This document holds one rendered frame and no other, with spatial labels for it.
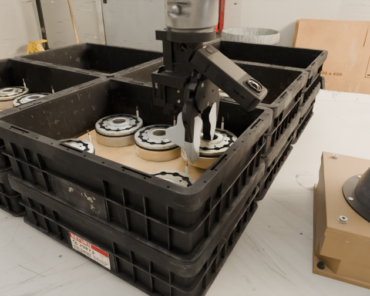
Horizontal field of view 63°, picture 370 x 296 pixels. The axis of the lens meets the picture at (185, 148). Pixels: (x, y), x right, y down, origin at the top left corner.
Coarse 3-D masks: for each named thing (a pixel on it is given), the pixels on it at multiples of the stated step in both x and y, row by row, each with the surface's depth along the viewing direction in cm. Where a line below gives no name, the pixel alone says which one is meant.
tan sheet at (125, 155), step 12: (96, 144) 64; (132, 144) 64; (108, 156) 59; (120, 156) 59; (132, 156) 59; (180, 156) 59; (144, 168) 56; (156, 168) 56; (168, 168) 56; (180, 168) 56; (192, 168) 56
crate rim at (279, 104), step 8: (152, 64) 83; (240, 64) 84; (248, 64) 83; (256, 64) 83; (128, 72) 76; (296, 72) 77; (304, 72) 76; (136, 80) 69; (296, 80) 69; (304, 80) 73; (288, 88) 65; (296, 88) 66; (224, 96) 60; (280, 96) 60; (288, 96) 61; (264, 104) 56; (272, 104) 56; (280, 104) 57; (280, 112) 58
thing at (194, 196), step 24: (0, 120) 50; (264, 120) 50; (24, 144) 46; (48, 144) 43; (240, 144) 42; (96, 168) 39; (120, 168) 37; (216, 168) 37; (144, 192) 36; (168, 192) 34; (192, 192) 33
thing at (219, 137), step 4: (200, 132) 56; (216, 132) 56; (200, 136) 54; (216, 136) 55; (220, 136) 54; (200, 140) 53; (204, 140) 53; (208, 140) 53; (212, 140) 53; (216, 140) 53; (220, 140) 53; (208, 144) 53; (212, 144) 53
